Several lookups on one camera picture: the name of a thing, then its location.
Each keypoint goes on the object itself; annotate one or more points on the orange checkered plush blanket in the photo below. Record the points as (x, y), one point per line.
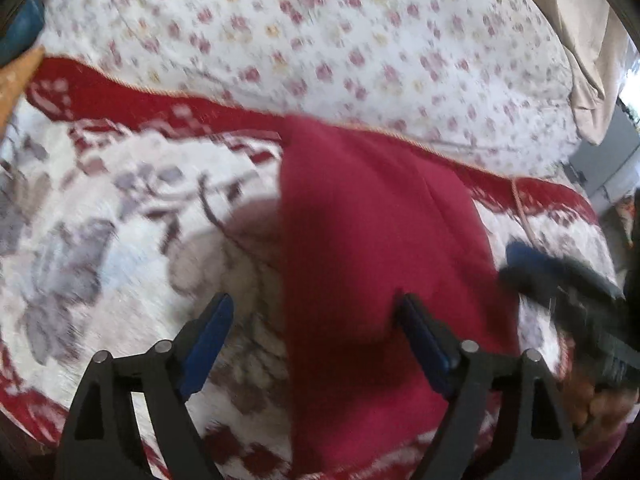
(17, 85)

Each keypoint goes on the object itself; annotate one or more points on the person's right hand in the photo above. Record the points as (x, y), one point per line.
(597, 402)

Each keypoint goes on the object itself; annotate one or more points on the red and white floral blanket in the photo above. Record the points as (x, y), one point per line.
(125, 220)

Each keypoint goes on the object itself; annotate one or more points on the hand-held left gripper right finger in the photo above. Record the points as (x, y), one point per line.
(425, 342)

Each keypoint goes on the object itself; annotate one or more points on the blue plastic bag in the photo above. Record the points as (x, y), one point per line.
(20, 30)

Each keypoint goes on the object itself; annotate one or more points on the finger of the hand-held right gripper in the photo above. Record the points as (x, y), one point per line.
(530, 258)
(525, 282)

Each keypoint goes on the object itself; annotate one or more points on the grey cabinet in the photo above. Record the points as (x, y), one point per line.
(607, 160)

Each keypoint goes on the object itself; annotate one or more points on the beige curtain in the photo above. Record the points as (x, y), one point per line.
(585, 45)

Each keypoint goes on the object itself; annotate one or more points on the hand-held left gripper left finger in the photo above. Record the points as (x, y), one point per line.
(207, 345)

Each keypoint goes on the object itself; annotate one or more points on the white floral bed sheet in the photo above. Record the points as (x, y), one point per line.
(325, 40)

